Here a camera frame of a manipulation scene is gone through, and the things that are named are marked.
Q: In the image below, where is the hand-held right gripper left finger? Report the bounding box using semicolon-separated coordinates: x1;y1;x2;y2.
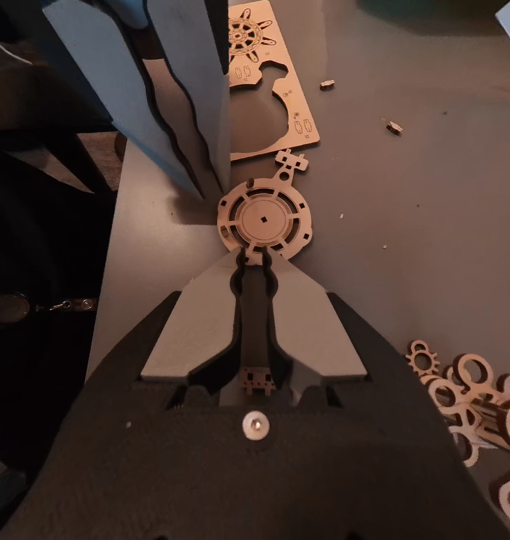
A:
140;247;245;395

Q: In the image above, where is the small slotted wooden connector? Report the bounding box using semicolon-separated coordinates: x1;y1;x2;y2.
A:
240;366;275;396

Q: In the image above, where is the badge reel with clip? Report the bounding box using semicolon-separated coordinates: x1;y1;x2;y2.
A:
0;293;98;330

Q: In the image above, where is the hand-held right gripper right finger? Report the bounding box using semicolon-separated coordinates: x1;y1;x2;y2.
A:
260;247;369;388

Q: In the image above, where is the person's dark clothing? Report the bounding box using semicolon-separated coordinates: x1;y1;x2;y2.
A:
0;127;117;477

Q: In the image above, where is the pile of wooden gear parts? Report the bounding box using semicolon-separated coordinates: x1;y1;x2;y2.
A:
406;339;510;524

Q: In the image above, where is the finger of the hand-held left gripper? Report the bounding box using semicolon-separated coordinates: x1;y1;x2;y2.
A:
147;0;231;191
42;0;206;200

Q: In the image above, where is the round wooden model part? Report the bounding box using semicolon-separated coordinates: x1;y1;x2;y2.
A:
217;149;313;266

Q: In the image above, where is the laser-cut wooden part sheet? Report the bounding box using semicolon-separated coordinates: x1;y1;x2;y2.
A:
226;0;321;163

